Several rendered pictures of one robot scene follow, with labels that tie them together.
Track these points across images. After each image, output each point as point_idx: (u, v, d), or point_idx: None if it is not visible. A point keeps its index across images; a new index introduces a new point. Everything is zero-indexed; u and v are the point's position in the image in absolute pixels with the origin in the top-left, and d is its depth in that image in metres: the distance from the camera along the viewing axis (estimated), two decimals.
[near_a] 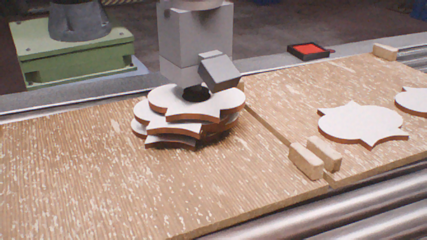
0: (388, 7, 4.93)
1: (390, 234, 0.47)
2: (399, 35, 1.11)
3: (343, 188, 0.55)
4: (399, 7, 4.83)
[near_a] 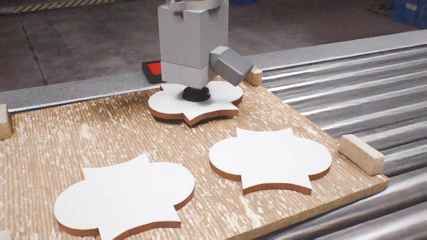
0: (369, 8, 4.72)
1: None
2: (299, 48, 0.90)
3: None
4: (380, 8, 4.62)
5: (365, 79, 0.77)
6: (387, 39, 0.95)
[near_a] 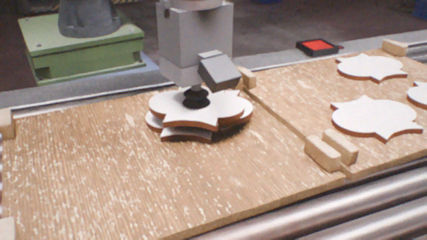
0: (390, 6, 4.94)
1: (408, 225, 0.47)
2: (406, 32, 1.12)
3: (359, 181, 0.55)
4: (401, 6, 4.84)
5: None
6: None
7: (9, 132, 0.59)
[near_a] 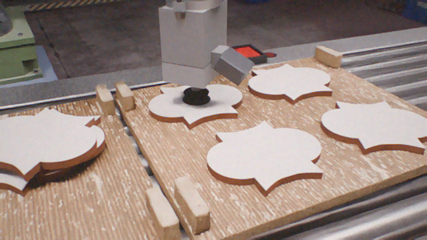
0: (380, 6, 4.78)
1: None
2: (357, 37, 0.96)
3: None
4: (391, 6, 4.68)
5: (426, 63, 0.83)
6: None
7: None
